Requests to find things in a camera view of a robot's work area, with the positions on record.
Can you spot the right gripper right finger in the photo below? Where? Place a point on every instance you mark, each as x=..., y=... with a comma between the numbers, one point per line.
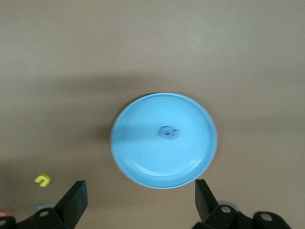
x=209, y=207

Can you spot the yellow small letter n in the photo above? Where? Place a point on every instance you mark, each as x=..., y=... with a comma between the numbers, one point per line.
x=39, y=178

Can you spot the blue small letter a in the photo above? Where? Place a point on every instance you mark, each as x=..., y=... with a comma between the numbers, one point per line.
x=162, y=135

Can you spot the blue plate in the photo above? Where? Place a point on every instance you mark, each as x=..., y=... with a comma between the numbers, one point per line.
x=147, y=155

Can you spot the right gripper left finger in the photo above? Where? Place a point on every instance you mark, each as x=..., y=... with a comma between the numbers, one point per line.
x=71, y=207

